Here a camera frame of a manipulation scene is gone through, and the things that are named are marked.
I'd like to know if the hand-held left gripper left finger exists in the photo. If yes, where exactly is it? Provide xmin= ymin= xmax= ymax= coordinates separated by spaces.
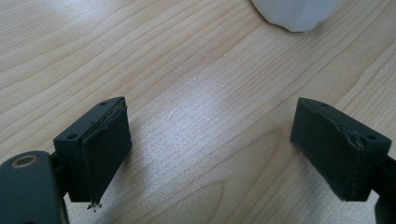
xmin=52 ymin=96 xmax=133 ymax=210

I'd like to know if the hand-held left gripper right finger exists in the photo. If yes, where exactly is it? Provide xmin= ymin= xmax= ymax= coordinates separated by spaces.
xmin=290 ymin=97 xmax=392 ymax=203

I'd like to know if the translucent white plastic container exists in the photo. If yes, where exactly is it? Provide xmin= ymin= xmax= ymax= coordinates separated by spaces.
xmin=250 ymin=0 xmax=343 ymax=33

